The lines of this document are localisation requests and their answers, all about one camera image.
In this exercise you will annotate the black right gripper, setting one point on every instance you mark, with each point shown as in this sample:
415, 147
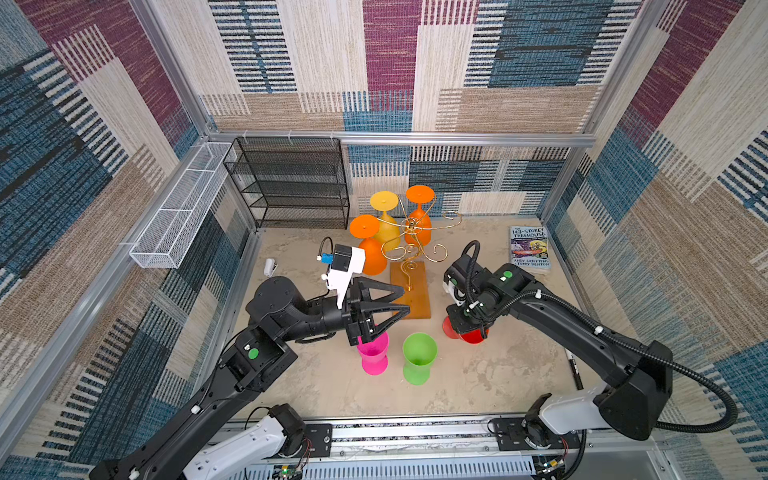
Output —
459, 310

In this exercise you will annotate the pink plastic wine glass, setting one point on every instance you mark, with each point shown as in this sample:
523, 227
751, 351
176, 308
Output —
374, 355

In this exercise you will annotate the yellow plastic wine glass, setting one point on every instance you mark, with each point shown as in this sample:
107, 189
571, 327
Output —
388, 234

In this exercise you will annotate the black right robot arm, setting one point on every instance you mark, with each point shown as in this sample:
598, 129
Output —
637, 379

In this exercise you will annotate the white wire wall basket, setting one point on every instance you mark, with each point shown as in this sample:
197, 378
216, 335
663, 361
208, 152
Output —
167, 238

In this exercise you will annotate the orange front wine glass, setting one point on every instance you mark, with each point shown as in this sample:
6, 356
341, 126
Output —
365, 228

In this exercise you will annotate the colourful story book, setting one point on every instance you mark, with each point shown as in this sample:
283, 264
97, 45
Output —
529, 248

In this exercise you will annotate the orange back wine glass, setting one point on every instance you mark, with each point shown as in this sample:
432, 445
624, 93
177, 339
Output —
418, 223

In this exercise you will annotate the black mesh shelf unit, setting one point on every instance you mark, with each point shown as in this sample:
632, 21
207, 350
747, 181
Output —
291, 182

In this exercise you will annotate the red plastic wine glass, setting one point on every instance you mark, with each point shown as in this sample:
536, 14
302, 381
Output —
473, 337

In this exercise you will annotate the green plastic wine glass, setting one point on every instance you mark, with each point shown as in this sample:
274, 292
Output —
420, 351

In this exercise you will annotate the gold wire glass rack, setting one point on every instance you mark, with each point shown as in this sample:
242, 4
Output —
408, 268

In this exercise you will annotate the small white cup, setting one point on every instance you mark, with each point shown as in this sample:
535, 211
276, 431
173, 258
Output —
270, 267

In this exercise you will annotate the black marker pen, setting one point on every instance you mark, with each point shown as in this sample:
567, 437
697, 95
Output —
574, 370

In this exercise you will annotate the orange wine glass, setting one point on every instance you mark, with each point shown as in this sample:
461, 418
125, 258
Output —
418, 223
365, 228

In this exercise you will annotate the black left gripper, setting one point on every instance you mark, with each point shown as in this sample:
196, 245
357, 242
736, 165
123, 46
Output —
356, 317

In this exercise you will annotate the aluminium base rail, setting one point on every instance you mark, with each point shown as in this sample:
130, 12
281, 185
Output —
420, 447

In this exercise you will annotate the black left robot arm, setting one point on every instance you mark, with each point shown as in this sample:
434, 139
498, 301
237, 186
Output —
257, 357

